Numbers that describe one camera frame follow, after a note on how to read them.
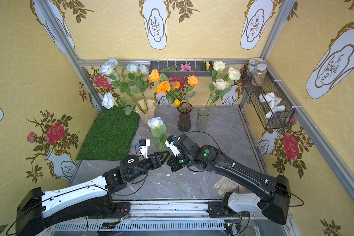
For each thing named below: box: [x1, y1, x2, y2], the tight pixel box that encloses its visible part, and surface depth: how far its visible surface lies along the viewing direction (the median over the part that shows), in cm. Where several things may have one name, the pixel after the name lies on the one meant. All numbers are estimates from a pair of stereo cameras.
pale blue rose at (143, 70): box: [138, 64, 149, 98], surface depth 92 cm
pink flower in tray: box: [179, 63, 193, 72], surface depth 90 cm
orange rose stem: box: [185, 74, 200, 103], surface depth 86 cm
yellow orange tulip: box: [174, 98, 181, 107], surface depth 83 cm
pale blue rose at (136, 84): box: [126, 63, 150, 114], surface depth 93 cm
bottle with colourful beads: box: [251, 63, 267, 87], surface depth 81 cm
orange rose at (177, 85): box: [173, 81, 181, 89], surface depth 87 cm
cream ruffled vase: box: [135, 98, 157, 132], surface depth 97 cm
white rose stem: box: [202, 60, 241, 132], surface depth 83 cm
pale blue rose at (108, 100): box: [101, 92, 116, 110], surface depth 75 cm
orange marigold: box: [155, 80, 172, 94], surface depth 75 cm
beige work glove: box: [213, 176, 246, 196], surface depth 83 cm
